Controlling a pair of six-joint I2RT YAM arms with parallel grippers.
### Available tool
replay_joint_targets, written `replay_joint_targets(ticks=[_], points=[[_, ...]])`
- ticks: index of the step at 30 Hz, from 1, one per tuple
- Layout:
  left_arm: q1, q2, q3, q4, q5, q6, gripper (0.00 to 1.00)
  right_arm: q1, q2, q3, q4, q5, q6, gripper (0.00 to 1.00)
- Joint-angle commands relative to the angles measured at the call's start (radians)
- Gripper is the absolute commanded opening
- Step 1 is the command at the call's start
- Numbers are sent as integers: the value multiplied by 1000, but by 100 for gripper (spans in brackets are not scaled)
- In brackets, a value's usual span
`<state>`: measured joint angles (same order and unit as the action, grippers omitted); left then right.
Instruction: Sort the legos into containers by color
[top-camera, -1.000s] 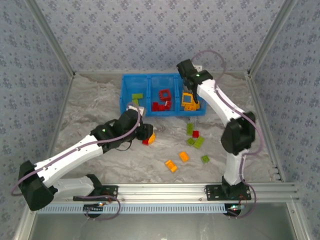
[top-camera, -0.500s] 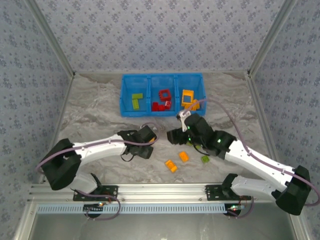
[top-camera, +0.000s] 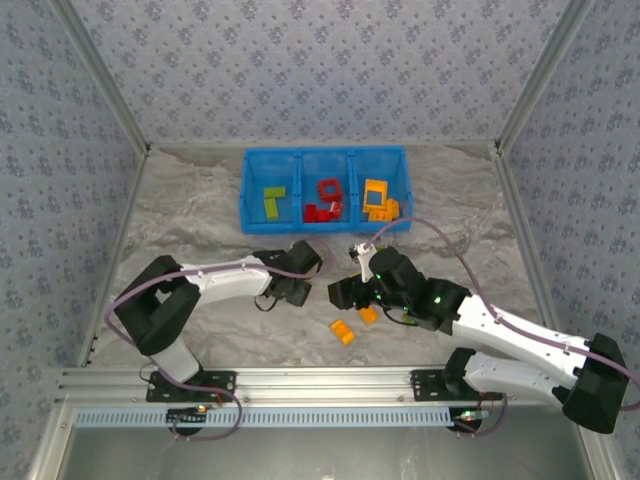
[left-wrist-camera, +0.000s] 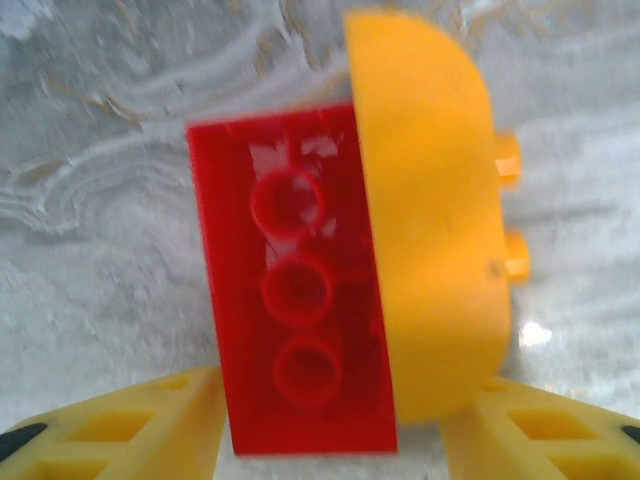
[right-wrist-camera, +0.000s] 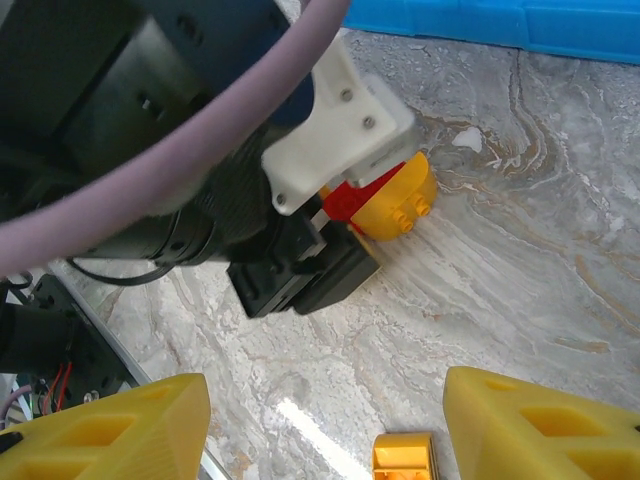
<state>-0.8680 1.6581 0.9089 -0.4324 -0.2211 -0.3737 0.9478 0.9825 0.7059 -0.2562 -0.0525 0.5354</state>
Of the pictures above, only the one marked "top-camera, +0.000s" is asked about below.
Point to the grey metal lower panel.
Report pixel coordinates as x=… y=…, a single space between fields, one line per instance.
x=325 y=455

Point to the aluminium frame post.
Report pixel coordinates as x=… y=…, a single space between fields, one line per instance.
x=102 y=75
x=542 y=75

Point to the aluminium lower frame rail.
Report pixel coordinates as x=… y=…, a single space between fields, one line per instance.
x=600 y=455
x=50 y=445

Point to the black controller board bracket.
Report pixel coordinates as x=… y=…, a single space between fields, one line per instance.
x=185 y=417
x=470 y=422

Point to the orange lego brick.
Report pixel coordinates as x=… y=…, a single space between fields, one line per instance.
x=342 y=332
x=375 y=216
x=369 y=316

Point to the small red lego brick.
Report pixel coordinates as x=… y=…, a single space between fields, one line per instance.
x=336 y=209

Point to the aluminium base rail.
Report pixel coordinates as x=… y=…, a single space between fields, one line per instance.
x=325 y=382

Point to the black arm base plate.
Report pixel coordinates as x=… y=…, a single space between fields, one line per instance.
x=425 y=387
x=227 y=381

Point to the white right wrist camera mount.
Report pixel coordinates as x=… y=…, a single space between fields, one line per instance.
x=367 y=262

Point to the orange lego window frame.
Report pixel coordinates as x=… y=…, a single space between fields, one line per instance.
x=375 y=207

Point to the aluminium table side rail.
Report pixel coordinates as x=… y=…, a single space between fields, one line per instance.
x=527 y=240
x=117 y=240

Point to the blue three-compartment plastic bin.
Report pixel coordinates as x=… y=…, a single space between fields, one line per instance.
x=270 y=165

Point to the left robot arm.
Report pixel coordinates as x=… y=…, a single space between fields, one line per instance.
x=160 y=310

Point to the red lego window frame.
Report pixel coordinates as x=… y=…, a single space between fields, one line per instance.
x=332 y=198

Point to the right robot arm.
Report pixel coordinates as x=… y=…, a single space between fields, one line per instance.
x=595 y=390

